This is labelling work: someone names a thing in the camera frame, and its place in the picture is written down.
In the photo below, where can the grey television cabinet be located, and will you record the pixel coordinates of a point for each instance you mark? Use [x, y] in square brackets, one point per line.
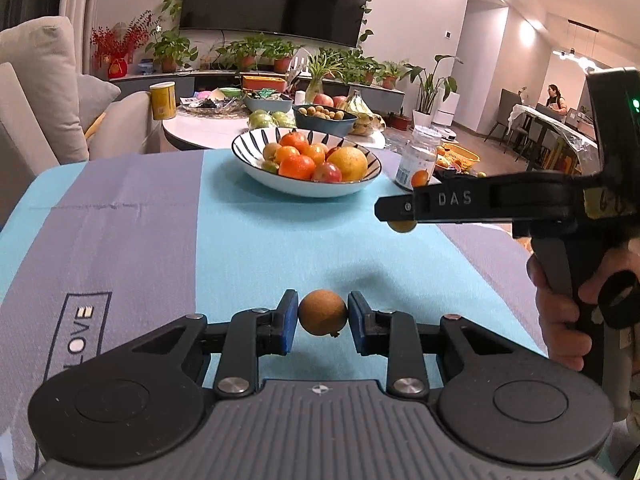
[200, 80]

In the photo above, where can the red apple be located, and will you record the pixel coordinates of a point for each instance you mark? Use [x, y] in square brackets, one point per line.
[322, 99]
[327, 172]

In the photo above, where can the small yellow brown fruit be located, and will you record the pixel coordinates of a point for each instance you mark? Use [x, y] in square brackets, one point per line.
[402, 227]

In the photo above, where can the red berry plant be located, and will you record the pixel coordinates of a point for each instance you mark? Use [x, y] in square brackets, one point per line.
[117, 45]

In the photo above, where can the small red fruit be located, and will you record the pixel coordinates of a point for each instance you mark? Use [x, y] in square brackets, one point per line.
[333, 151]

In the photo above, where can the glass jar with orange label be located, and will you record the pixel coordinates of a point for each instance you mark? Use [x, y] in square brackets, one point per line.
[417, 157]

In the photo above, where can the spider plant in glass vase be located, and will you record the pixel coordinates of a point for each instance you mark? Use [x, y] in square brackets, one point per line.
[320, 72]

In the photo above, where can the potted green plant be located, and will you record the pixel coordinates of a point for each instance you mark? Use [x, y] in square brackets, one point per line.
[390, 75]
[170, 52]
[245, 52]
[280, 55]
[367, 67]

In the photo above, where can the blue grey striped cloth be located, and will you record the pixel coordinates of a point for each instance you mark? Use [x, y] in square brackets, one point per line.
[150, 220]

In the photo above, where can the dining table with cloth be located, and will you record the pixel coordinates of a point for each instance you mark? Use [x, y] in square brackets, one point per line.
[550, 127]

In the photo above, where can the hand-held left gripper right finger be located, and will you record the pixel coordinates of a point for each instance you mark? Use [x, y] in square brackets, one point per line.
[356, 322]

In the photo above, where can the orange box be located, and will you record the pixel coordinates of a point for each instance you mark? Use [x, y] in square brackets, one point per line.
[264, 84]

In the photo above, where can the beige cushion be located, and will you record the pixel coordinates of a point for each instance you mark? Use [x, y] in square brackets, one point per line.
[40, 75]

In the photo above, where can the tan round fruit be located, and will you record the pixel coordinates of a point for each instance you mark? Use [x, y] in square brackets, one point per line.
[271, 150]

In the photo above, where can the pile of longans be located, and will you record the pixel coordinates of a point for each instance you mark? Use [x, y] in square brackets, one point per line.
[322, 112]

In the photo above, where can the round white table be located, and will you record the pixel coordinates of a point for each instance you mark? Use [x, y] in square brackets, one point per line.
[200, 132]

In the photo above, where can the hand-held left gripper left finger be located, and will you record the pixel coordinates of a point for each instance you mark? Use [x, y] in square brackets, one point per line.
[289, 322]

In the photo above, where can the beige sofa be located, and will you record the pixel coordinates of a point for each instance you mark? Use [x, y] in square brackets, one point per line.
[125, 120]

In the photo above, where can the dark blue bowl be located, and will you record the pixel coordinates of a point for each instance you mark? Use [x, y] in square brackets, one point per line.
[325, 127]

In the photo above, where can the pendant lamp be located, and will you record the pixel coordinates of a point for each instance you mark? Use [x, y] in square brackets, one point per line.
[580, 52]

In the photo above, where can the yellow pillow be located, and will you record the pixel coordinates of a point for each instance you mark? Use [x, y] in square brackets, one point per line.
[95, 127]

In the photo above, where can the glass snack tray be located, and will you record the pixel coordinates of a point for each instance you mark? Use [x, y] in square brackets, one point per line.
[210, 106]

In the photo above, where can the small plant in red pot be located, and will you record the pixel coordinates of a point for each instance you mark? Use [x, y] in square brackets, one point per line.
[400, 120]

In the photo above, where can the light curtain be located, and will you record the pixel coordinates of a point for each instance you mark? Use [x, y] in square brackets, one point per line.
[77, 10]

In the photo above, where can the brown round fruit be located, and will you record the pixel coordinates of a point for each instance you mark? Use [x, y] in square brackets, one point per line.
[322, 312]

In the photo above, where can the tall plant in white pot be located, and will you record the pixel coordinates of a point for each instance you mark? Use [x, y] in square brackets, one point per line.
[430, 90]

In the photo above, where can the white blue striped bowl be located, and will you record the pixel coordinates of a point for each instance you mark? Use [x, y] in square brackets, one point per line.
[300, 187]

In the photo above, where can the white vacuum dock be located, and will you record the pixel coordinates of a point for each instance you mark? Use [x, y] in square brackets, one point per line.
[448, 107]

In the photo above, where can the bunch of bananas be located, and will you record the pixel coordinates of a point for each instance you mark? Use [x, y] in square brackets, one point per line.
[365, 112]

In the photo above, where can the grey dining chair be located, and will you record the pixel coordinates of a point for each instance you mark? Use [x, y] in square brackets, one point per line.
[502, 115]

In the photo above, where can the small green fruit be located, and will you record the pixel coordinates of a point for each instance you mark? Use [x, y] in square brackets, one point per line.
[270, 166]

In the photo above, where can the grey pillow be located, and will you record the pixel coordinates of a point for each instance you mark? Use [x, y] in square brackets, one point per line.
[97, 100]

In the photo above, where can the light blue container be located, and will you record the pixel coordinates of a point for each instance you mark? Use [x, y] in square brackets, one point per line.
[267, 105]

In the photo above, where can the yellow can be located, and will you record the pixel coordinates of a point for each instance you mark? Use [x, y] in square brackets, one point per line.
[163, 102]

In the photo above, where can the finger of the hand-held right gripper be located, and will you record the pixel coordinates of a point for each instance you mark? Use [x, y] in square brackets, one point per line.
[395, 208]

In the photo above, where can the orange plastic basket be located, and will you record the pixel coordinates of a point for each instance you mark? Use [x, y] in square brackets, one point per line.
[462, 154]

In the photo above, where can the large yellow orange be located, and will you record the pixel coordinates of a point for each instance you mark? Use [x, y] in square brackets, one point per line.
[347, 162]

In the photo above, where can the person's right hand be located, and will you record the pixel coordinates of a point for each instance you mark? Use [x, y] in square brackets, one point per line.
[567, 345]

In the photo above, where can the white cup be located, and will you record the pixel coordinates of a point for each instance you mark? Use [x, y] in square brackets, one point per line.
[300, 97]

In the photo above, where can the white robot vacuum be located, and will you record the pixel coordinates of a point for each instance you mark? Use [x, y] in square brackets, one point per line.
[444, 131]

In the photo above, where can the pack of green apples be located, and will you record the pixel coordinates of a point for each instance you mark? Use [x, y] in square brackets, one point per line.
[270, 120]

